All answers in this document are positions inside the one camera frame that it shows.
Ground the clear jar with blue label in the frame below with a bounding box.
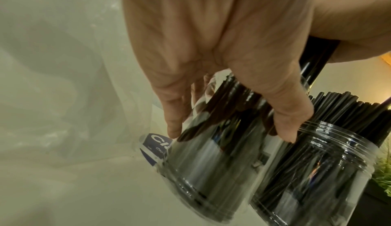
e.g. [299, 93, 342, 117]
[138, 72, 311, 224]

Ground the clear zip bag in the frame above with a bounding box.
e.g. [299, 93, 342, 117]
[0, 0, 171, 170]

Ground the bundle of black straws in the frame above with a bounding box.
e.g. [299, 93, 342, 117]
[165, 36, 341, 223]
[253, 91, 391, 226]

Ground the person's left hand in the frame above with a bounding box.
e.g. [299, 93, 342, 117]
[120, 0, 316, 144]

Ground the person's right hand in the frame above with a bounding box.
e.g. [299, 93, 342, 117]
[307, 0, 391, 64]

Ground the plain clear plastic jar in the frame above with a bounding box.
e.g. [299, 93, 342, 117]
[248, 121, 380, 226]

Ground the green leafy plant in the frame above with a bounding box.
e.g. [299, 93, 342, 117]
[371, 145, 391, 197]

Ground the black planter box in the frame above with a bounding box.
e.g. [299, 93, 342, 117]
[351, 179, 391, 226]

